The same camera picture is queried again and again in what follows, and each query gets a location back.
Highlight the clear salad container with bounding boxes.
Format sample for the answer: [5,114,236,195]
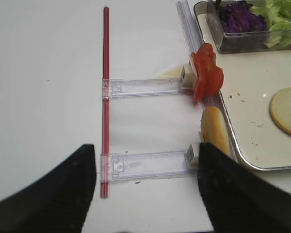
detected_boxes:
[206,0,291,53]

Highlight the clear rack bar upper left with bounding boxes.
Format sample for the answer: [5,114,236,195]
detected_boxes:
[102,78,192,100]

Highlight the white pusher block upper left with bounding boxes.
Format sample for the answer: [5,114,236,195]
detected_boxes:
[180,55,198,90]

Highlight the clear rack bar lower left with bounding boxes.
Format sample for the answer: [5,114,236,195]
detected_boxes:
[100,150,196,183]

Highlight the white pusher block lower left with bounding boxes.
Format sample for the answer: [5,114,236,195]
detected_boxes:
[185,132,203,170]

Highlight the white pusher block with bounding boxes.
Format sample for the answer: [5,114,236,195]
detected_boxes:
[185,132,203,170]
[180,55,198,90]

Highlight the clear rail left of tray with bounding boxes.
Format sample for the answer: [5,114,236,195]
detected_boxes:
[176,0,238,162]

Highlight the bun half on left rack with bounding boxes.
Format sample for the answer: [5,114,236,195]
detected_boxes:
[201,106,230,156]

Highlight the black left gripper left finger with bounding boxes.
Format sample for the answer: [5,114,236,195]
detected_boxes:
[0,144,97,233]

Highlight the remaining tomato slice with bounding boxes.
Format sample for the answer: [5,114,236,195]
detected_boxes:
[193,66,224,102]

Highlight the bun bottom on tray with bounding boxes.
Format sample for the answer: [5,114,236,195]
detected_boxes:
[269,87,291,135]

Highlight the left red strip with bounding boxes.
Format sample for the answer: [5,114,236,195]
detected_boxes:
[100,6,109,198]

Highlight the green lettuce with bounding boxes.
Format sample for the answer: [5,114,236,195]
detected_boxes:
[250,0,291,49]

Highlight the metal tray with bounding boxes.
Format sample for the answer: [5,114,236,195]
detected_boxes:
[193,0,291,171]

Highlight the purple cabbage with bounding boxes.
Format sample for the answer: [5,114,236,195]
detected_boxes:
[213,0,267,33]

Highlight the clear rack bar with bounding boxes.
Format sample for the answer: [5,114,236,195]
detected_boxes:
[100,150,196,183]
[102,78,192,100]

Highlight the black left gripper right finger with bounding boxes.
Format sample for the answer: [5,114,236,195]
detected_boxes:
[197,143,291,233]

